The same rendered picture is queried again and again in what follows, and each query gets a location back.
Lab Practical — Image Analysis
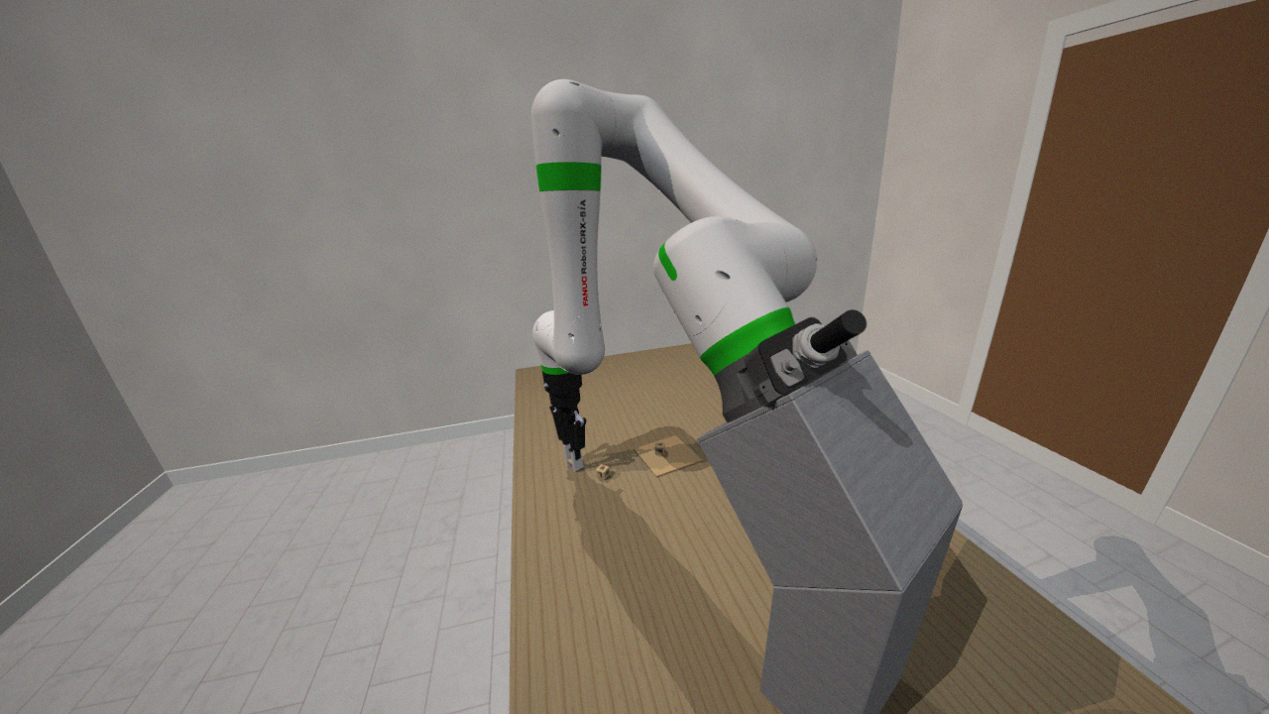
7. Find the tan square mat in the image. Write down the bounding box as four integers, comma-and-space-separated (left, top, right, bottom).
635, 435, 702, 477

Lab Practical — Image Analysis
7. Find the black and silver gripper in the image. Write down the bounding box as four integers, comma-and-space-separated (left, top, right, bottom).
549, 391, 586, 472

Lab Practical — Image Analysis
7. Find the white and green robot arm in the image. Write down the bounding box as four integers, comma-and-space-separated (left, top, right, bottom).
530, 79, 865, 422

